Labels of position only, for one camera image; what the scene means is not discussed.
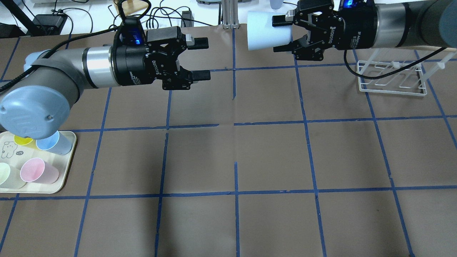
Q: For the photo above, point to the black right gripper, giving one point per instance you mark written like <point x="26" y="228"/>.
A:
<point x="353" y="30"/>

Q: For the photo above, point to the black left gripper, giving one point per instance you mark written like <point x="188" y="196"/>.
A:
<point x="131" y="66"/>

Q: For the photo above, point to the pale blue plastic cup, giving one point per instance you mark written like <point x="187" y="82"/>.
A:
<point x="261" y="34"/>

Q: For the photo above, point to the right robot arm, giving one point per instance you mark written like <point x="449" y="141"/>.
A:
<point x="417" y="23"/>

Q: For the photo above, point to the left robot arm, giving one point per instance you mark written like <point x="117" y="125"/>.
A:
<point x="38" y="102"/>

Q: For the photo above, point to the blue cup in background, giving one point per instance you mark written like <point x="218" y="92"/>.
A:
<point x="276" y="4"/>

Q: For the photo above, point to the yellow plastic cup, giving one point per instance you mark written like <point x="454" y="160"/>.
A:
<point x="25" y="142"/>

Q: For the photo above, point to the pink plastic cup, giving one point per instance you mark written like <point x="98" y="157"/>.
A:
<point x="36" y="170"/>

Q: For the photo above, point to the pale green plastic cup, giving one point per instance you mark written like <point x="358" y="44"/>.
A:
<point x="10" y="177"/>

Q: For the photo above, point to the black power brick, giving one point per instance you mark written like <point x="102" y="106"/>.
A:
<point x="187" y="18"/>

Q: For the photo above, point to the wooden board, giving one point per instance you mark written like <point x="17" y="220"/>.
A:
<point x="132" y="6"/>

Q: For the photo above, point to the cream plastic tray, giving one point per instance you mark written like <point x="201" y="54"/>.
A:
<point x="16" y="156"/>

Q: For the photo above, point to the aluminium frame post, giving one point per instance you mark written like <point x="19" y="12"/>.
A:
<point x="230" y="14"/>

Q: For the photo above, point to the white wire cup rack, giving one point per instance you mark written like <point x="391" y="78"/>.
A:
<point x="410" y="82"/>

